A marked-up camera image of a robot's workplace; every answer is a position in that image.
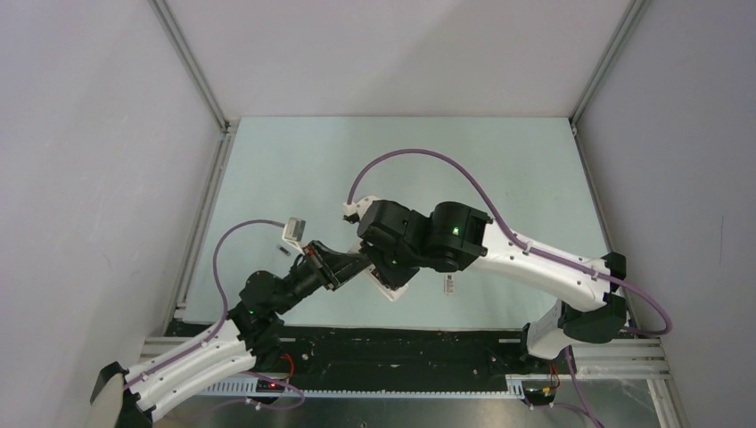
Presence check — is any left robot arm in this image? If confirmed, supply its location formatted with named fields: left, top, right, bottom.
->
left=85, top=241, right=371, bottom=427

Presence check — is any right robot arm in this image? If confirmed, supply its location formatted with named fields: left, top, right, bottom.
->
left=342, top=196, right=627, bottom=373

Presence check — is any right aluminium frame post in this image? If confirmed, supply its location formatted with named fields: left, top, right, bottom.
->
left=570, top=0, right=652, bottom=129

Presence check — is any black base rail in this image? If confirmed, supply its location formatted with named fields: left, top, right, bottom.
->
left=168, top=321, right=577, bottom=394

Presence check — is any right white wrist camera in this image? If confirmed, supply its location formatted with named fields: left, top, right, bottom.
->
left=342, top=195, right=380, bottom=224

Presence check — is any electronics board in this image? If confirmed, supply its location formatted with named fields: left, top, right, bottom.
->
left=522, top=386, right=559, bottom=408
left=254, top=378, right=287, bottom=395

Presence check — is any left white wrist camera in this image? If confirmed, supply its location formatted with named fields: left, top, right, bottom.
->
left=282, top=217, right=306, bottom=246

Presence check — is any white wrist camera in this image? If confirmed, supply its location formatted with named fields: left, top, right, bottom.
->
left=342, top=195, right=380, bottom=224
left=282, top=217, right=306, bottom=246

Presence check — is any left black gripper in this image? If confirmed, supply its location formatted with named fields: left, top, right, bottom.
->
left=274, top=239, right=373, bottom=315

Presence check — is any aluminium frame post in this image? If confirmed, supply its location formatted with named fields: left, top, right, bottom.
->
left=570, top=0, right=652, bottom=129
left=147, top=0, right=232, bottom=134

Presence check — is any grey slotted cable duct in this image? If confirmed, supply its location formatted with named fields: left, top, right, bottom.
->
left=197, top=377, right=523, bottom=399

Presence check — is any right electronics board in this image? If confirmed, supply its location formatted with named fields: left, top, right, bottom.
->
left=522, top=386, right=559, bottom=408

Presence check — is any left aluminium frame post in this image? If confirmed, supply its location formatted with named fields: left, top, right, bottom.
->
left=147, top=0, right=232, bottom=134

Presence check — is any left electronics board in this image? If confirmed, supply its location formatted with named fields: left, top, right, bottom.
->
left=254, top=378, right=287, bottom=395

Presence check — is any white remote control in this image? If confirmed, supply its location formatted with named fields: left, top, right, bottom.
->
left=349, top=245, right=415, bottom=301

